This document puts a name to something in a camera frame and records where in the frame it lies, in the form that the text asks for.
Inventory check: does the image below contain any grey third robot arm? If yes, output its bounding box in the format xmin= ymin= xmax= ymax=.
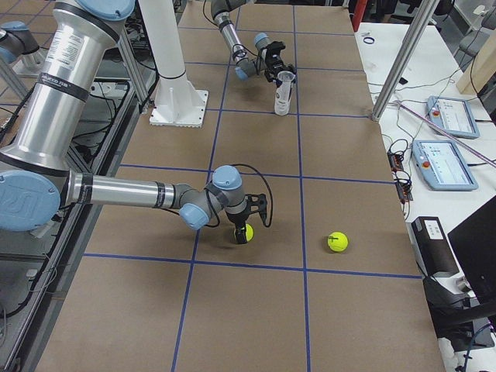
xmin=1 ymin=21 xmax=41 ymax=68

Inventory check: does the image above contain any white desk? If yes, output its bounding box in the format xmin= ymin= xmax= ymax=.
xmin=354 ymin=21 xmax=496 ymax=372

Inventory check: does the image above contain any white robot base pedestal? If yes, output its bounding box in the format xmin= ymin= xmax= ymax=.
xmin=139 ymin=0 xmax=208 ymax=128

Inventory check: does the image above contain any yellow tennis ball two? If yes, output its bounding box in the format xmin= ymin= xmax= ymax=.
xmin=327 ymin=232 xmax=349 ymax=253

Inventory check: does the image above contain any blue teach pendant near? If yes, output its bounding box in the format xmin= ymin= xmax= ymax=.
xmin=412 ymin=140 xmax=478 ymax=191

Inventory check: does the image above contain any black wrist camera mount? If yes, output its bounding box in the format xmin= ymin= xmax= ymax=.
xmin=266 ymin=41 xmax=286 ymax=58
xmin=246 ymin=194 xmax=268 ymax=226

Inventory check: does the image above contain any blue teach pendant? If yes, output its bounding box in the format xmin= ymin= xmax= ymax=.
xmin=427 ymin=96 xmax=480 ymax=139
xmin=412 ymin=140 xmax=478 ymax=191

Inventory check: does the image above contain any aluminium frame post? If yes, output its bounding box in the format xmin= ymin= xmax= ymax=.
xmin=370 ymin=0 xmax=439 ymax=122

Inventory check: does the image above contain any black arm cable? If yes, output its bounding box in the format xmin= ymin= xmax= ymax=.
xmin=203 ymin=164 xmax=274 ymax=229

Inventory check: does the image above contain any black mini computer box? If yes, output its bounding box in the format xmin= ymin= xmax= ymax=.
xmin=411 ymin=216 xmax=460 ymax=277

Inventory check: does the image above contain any black computer monitor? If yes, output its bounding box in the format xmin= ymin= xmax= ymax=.
xmin=448 ymin=197 xmax=495 ymax=302

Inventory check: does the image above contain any yellow tennis ball one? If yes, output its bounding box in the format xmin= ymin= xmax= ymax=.
xmin=242 ymin=223 xmax=254 ymax=243

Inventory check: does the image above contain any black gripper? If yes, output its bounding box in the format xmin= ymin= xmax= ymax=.
xmin=264 ymin=54 xmax=297 ymax=86
xmin=227 ymin=212 xmax=250 ymax=244

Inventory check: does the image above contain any clear tennis ball can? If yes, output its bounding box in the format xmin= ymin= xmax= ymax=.
xmin=274 ymin=71 xmax=293 ymax=115

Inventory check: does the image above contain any blue teach pendant far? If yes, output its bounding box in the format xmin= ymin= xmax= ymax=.
xmin=427 ymin=96 xmax=480 ymax=139

